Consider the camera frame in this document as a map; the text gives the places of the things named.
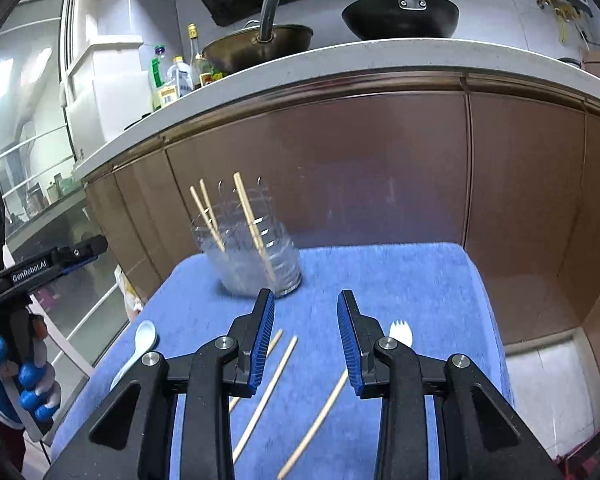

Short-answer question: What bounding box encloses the person's left hand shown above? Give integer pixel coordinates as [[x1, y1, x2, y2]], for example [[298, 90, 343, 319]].
[[0, 312, 63, 431]]

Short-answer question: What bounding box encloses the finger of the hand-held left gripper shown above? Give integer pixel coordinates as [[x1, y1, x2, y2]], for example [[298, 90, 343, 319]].
[[54, 236, 110, 277]]

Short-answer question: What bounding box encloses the black wok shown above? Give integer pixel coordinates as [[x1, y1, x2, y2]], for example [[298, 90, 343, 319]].
[[341, 0, 460, 41]]

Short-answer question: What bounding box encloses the clear plastic utensil holder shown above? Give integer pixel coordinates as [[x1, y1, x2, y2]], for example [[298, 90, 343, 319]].
[[192, 175, 302, 299]]

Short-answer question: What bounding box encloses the white kitchen countertop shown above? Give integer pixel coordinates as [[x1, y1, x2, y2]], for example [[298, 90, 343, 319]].
[[72, 40, 600, 186]]

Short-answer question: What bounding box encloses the white plastic spork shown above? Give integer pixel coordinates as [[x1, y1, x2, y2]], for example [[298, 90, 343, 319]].
[[389, 320, 413, 349]]

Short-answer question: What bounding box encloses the tall yellow-capped glass bottle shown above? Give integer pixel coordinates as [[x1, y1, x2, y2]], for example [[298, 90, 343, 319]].
[[187, 23, 206, 92]]

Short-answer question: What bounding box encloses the sliding glass door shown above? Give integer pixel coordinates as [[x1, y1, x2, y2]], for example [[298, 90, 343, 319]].
[[0, 0, 126, 411]]

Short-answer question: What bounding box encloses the clear oil bottle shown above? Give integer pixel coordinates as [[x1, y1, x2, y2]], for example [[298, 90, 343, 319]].
[[167, 56, 195, 100]]

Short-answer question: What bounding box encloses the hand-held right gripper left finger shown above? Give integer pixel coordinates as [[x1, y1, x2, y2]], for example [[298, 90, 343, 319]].
[[45, 288, 277, 480]]

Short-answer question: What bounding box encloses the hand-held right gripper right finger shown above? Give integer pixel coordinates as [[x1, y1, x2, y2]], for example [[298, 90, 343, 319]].
[[336, 289, 563, 480]]

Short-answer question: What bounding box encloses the blue towel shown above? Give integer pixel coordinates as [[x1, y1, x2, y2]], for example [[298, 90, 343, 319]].
[[45, 242, 516, 480]]

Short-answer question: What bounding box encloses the white plastic spoon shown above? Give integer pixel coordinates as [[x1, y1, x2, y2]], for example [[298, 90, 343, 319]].
[[110, 320, 158, 391]]

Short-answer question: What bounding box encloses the bronze wok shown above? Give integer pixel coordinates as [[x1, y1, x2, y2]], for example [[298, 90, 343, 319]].
[[201, 0, 315, 75]]

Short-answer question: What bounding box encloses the plastic bag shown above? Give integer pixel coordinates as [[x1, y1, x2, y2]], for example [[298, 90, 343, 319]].
[[114, 265, 144, 323]]

